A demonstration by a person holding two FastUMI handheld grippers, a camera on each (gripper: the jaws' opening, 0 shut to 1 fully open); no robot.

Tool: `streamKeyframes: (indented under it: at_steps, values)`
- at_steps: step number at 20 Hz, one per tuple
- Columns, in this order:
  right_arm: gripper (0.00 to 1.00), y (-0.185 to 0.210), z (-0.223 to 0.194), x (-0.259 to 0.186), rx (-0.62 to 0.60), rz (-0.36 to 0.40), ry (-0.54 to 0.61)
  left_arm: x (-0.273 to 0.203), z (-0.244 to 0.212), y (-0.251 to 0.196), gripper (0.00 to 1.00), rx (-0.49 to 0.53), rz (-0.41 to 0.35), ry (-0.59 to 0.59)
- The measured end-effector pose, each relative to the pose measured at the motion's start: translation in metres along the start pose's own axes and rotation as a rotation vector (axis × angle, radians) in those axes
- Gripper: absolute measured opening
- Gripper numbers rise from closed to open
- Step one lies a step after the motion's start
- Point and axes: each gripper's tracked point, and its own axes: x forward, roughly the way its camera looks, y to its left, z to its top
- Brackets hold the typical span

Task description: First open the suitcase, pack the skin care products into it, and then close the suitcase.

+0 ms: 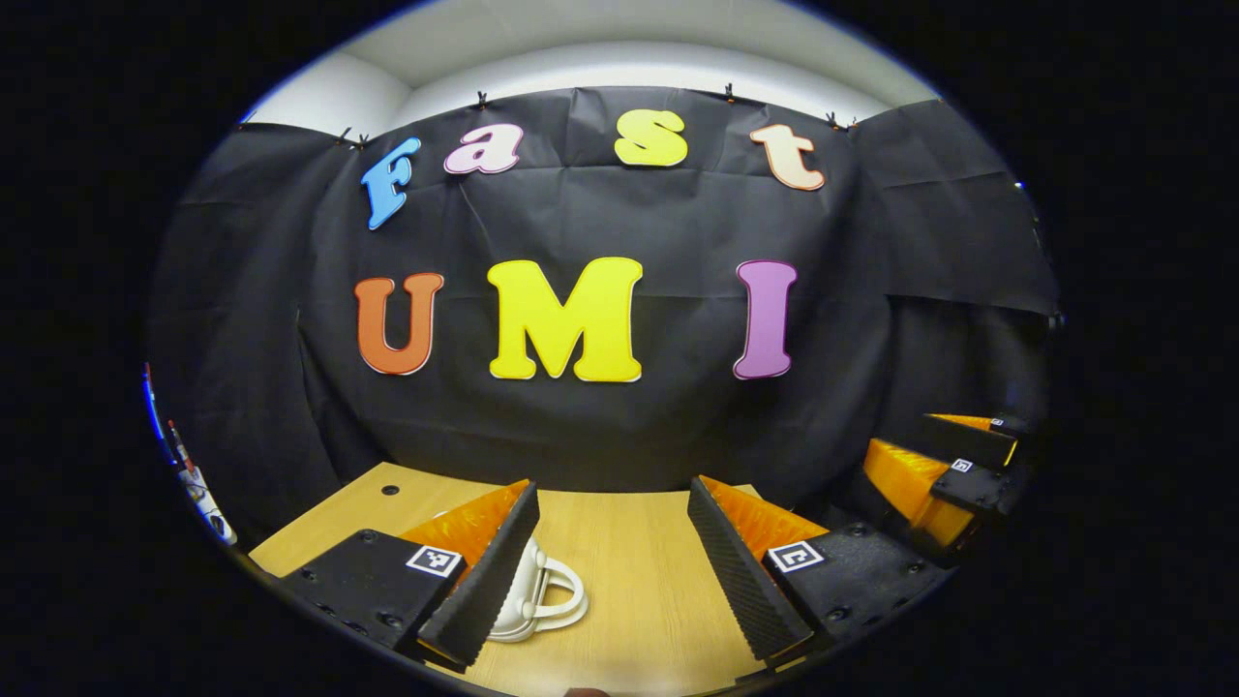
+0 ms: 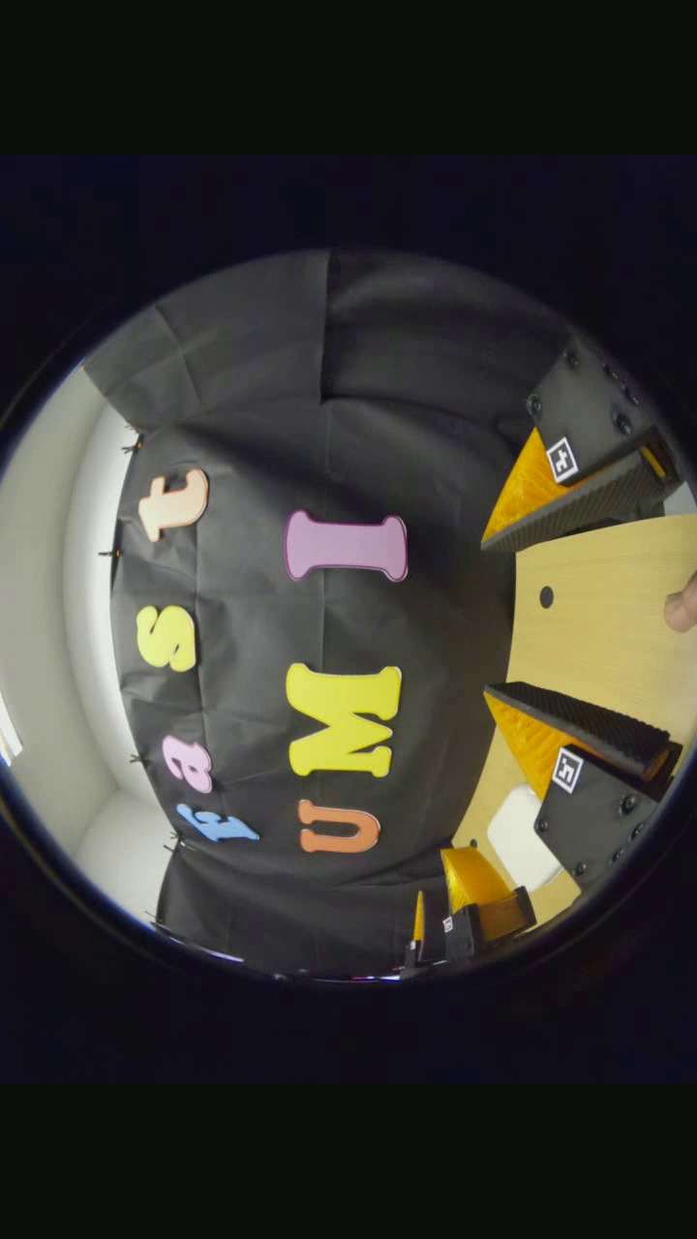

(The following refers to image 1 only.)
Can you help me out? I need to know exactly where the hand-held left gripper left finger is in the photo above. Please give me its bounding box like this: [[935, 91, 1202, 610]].
[[281, 479, 541, 672]]

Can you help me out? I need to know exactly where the white suitcase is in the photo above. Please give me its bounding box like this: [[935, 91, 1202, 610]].
[[431, 510, 589, 644]]

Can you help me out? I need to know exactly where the row of black cloth clips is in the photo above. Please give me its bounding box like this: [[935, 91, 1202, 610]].
[[334, 83, 862, 151]]

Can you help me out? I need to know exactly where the black backdrop cloth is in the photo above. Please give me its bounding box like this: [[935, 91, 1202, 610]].
[[150, 85, 1061, 524]]

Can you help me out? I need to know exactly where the white equipment with cables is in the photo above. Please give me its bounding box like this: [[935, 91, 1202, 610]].
[[177, 465, 238, 545]]

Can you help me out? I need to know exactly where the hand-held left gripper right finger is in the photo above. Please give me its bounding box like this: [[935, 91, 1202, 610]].
[[685, 474, 954, 667]]

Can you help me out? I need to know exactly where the blue lit screen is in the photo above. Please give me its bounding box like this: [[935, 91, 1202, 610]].
[[142, 363, 167, 441]]

